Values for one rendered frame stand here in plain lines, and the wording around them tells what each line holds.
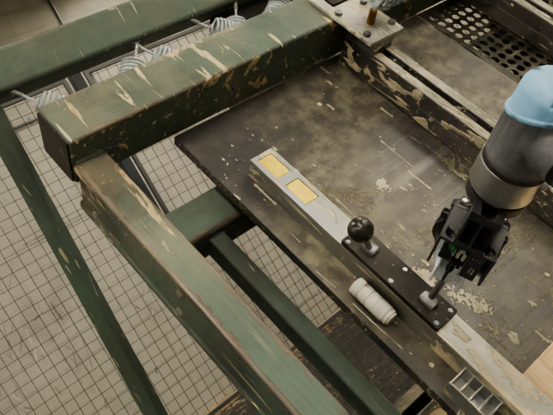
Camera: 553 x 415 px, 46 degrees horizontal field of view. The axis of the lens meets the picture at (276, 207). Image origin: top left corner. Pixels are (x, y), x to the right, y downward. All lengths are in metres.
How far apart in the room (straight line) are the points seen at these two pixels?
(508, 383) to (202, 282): 0.46
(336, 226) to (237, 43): 0.41
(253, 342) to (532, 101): 0.48
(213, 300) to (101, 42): 0.89
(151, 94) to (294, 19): 0.36
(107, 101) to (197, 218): 0.25
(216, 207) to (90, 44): 0.66
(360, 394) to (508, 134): 0.49
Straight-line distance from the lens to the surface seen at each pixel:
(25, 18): 6.17
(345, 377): 1.03
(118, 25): 1.70
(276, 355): 0.91
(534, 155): 0.69
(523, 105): 0.68
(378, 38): 1.33
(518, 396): 1.00
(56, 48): 1.64
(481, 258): 0.80
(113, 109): 1.12
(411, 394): 2.26
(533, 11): 1.64
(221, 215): 1.14
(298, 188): 1.10
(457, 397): 0.99
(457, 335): 1.01
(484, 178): 0.74
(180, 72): 1.19
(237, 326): 0.92
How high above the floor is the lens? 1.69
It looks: 4 degrees down
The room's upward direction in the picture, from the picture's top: 30 degrees counter-clockwise
